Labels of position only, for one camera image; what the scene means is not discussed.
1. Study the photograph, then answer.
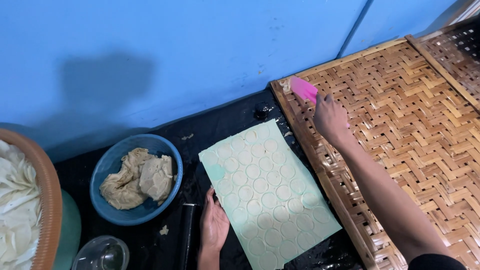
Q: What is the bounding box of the person's right hand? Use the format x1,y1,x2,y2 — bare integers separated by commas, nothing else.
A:
313,93,352,142

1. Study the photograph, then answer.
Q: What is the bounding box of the person's left hand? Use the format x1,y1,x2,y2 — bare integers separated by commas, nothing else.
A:
199,187,230,254

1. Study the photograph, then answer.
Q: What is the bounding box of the pink plastic scraper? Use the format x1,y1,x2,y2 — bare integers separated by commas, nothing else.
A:
289,76,351,129

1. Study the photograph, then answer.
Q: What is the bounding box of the green plastic mat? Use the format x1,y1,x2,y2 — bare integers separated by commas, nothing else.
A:
198,119,343,270

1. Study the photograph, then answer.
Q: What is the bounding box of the large woven bamboo tray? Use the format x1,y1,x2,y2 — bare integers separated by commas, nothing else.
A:
269,35,480,270

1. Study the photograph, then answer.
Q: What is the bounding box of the sheet of cut dough circles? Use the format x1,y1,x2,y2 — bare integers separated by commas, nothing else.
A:
210,124,332,270

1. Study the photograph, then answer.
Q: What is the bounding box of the dark woven bamboo tray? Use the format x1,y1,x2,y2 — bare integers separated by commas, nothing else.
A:
404,16,480,113

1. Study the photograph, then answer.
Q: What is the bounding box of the black rolling pin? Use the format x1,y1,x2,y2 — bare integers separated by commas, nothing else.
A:
179,203,200,270

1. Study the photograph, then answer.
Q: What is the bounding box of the black sleeve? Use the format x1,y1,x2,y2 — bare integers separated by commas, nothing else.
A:
408,253,468,270

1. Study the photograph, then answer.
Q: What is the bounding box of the heap of dough scraps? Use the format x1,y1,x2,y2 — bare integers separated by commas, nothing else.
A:
99,147,175,211

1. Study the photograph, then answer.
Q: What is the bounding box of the blue plastic bowl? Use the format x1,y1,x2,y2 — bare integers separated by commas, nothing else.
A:
89,134,184,227

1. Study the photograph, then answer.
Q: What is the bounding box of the black plastic table cover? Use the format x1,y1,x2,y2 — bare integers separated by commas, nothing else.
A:
53,88,365,270

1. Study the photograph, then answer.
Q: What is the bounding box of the clear glass cup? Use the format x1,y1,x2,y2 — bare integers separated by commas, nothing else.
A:
71,235,130,270

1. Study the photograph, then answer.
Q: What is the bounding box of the green plastic bucket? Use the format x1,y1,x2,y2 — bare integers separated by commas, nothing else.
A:
52,189,82,270

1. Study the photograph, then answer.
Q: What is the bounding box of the brown plastic basket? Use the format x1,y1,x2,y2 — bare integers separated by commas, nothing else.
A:
0,128,64,270

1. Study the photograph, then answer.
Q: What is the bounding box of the pile of white dough rounds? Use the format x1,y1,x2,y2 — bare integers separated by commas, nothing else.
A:
0,139,43,270

